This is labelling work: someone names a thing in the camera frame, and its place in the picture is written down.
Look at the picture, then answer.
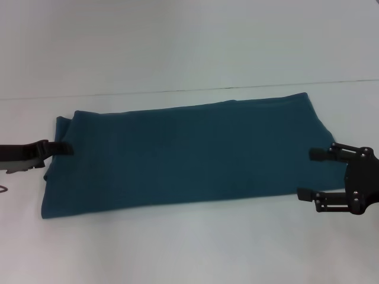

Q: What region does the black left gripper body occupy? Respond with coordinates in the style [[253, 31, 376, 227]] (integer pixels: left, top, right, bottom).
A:
[[0, 140, 49, 175]]

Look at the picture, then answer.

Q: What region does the teal t-shirt with FREE print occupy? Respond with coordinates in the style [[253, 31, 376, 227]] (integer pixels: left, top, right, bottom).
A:
[[40, 92, 349, 220]]

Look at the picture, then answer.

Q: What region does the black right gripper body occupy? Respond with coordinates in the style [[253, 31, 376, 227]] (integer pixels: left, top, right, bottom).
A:
[[343, 146, 379, 215]]

